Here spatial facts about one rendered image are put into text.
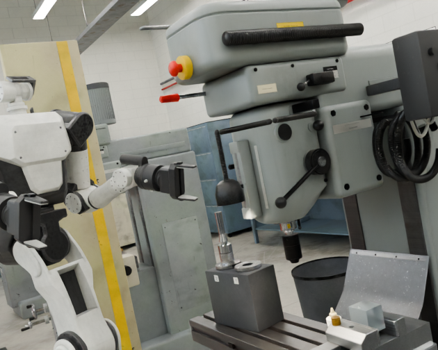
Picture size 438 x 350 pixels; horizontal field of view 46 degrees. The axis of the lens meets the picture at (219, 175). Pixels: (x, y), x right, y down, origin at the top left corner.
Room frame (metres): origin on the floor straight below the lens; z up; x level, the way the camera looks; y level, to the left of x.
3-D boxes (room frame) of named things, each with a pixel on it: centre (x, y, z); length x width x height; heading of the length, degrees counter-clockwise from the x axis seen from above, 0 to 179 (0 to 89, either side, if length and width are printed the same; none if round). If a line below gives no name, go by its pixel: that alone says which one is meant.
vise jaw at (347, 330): (1.21, -0.24, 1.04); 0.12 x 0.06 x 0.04; 28
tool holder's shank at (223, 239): (1.74, 0.03, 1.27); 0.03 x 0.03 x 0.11
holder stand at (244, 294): (1.70, 0.00, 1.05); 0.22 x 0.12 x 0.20; 39
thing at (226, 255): (1.74, 0.03, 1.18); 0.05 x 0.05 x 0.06
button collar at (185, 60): (1.32, 0.03, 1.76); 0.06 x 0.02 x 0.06; 31
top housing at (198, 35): (1.45, -0.18, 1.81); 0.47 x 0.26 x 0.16; 121
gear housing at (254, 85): (1.46, -0.20, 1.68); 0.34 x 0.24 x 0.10; 121
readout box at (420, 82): (1.31, -0.59, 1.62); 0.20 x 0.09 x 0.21; 121
